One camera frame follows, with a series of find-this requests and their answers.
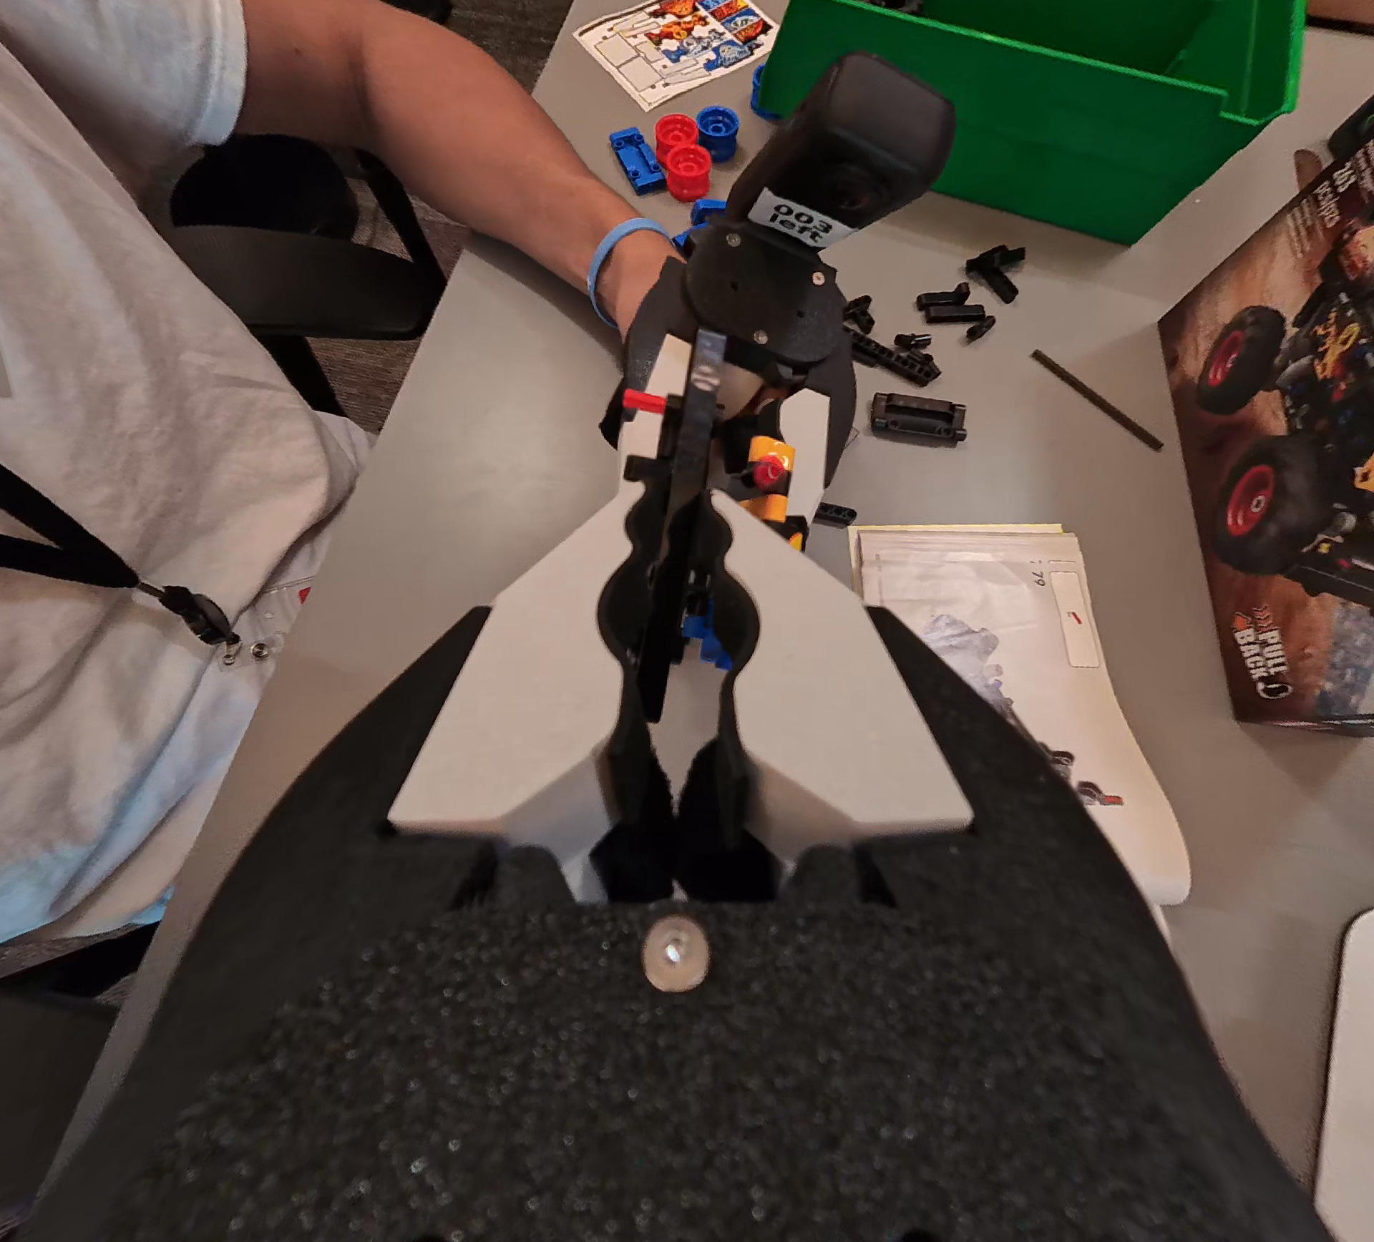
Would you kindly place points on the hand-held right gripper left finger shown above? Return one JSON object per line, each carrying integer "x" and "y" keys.
{"x": 516, "y": 717}

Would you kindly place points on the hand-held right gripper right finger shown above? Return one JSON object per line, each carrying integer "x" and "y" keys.
{"x": 837, "y": 717}

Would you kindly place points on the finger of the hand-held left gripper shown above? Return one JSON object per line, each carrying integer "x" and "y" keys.
{"x": 674, "y": 362}
{"x": 813, "y": 438}

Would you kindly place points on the red lego pin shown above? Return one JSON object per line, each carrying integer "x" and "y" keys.
{"x": 642, "y": 400}

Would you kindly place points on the long black lego beam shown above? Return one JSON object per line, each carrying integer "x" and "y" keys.
{"x": 686, "y": 470}

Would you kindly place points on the small black lego connector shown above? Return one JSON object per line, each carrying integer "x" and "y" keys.
{"x": 835, "y": 514}

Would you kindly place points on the small blue lego piece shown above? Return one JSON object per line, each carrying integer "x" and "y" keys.
{"x": 709, "y": 214}

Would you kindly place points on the scattered black lego pieces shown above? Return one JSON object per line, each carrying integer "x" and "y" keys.
{"x": 901, "y": 362}

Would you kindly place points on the lego instruction booklet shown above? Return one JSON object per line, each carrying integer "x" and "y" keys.
{"x": 966, "y": 598}

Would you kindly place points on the blue lego plate piece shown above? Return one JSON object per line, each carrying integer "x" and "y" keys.
{"x": 635, "y": 161}

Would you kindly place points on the lego set box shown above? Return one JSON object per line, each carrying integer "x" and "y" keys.
{"x": 1287, "y": 470}

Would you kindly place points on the blue wristband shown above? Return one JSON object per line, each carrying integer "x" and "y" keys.
{"x": 601, "y": 272}

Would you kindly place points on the red wheel hub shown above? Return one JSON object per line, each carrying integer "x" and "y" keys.
{"x": 676, "y": 132}
{"x": 690, "y": 175}

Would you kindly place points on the blue wheel hub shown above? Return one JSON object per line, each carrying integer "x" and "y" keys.
{"x": 760, "y": 95}
{"x": 719, "y": 132}

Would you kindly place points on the clear badge holder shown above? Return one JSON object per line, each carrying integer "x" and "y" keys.
{"x": 268, "y": 620}

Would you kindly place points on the sticker sheet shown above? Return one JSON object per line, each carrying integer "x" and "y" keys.
{"x": 666, "y": 40}

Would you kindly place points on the long thin black axle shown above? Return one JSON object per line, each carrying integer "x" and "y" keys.
{"x": 1094, "y": 400}

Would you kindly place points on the green plastic bin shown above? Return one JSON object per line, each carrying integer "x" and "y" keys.
{"x": 1019, "y": 137}

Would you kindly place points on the black office chair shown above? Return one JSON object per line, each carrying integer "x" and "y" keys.
{"x": 321, "y": 287}

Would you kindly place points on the black lego frame piece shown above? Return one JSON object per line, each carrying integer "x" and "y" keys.
{"x": 919, "y": 419}

